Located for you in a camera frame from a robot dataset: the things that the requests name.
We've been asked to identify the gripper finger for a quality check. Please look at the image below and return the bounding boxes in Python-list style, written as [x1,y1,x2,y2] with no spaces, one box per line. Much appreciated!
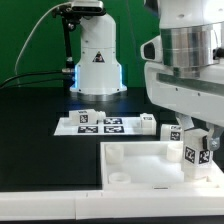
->
[175,112,194,131]
[207,123,224,151]

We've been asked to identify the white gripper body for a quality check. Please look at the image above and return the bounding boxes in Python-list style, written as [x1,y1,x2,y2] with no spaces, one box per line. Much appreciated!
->
[140,36,224,127]

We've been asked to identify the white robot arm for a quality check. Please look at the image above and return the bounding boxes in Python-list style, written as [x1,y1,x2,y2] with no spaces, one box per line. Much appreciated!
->
[71,0,224,151]

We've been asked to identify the white square tabletop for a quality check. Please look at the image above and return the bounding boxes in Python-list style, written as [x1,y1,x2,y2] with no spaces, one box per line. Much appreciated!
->
[100,141,224,190]

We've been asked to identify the white marker base sheet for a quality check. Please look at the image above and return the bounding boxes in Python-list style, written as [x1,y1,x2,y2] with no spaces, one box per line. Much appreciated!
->
[54,117,145,136]

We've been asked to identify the white L-shaped obstacle fence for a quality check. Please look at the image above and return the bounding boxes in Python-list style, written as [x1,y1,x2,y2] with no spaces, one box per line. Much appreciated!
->
[0,166,224,221]

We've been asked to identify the black cables at base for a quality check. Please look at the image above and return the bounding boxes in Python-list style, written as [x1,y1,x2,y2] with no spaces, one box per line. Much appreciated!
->
[0,68,74,89]

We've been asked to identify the silver camera on stand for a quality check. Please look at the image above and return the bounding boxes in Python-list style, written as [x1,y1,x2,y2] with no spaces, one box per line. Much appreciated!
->
[71,0,104,13]

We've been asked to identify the white camera cable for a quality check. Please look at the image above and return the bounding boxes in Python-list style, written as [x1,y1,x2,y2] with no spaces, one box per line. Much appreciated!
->
[13,1,73,76]

